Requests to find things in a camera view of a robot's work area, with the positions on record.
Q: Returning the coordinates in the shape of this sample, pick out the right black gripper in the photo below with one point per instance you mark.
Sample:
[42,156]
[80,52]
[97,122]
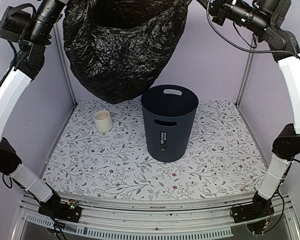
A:
[220,13]

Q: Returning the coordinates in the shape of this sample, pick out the black plastic trash bag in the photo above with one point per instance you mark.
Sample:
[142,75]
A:
[118,48]

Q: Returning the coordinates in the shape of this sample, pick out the dark grey trash bin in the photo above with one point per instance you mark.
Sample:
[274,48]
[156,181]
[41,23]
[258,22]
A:
[168,115]

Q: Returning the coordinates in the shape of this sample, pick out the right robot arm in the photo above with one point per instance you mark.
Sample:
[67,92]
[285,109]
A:
[265,107]

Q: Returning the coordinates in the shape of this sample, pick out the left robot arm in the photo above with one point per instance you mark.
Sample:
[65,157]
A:
[30,28]

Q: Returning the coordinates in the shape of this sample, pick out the floral patterned table mat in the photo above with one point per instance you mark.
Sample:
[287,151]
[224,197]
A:
[105,152]

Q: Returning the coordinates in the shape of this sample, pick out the cream ceramic cup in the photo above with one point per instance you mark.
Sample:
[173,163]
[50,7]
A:
[103,121]

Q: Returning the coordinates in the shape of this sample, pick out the right aluminium frame post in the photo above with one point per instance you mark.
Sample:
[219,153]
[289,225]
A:
[245,79]

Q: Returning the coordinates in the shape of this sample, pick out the aluminium frame post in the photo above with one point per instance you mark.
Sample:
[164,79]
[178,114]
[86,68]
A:
[245,79]
[64,68]

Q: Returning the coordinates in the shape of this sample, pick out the left aluminium frame post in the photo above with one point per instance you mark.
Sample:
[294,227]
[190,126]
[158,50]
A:
[64,68]

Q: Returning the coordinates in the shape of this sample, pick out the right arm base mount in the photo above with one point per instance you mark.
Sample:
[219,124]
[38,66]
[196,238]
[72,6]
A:
[252,211]

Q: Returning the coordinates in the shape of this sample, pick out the aluminium front rail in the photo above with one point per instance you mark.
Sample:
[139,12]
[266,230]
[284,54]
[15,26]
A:
[195,219]

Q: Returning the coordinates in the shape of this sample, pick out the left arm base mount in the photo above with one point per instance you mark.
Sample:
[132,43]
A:
[68,211]

